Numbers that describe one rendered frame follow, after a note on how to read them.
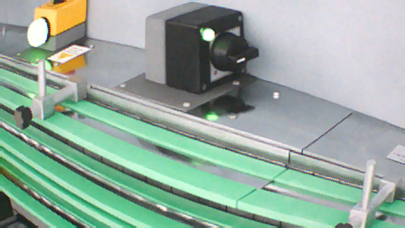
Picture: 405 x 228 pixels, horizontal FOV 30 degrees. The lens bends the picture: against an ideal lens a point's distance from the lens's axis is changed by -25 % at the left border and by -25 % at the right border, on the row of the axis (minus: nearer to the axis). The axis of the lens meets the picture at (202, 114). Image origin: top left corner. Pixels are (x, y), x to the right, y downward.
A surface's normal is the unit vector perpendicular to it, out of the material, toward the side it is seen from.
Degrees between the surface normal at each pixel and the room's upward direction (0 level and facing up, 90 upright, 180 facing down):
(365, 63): 0
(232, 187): 90
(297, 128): 90
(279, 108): 90
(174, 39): 0
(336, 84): 0
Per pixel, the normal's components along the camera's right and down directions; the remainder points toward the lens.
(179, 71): -0.65, 0.32
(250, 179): -0.03, -0.92
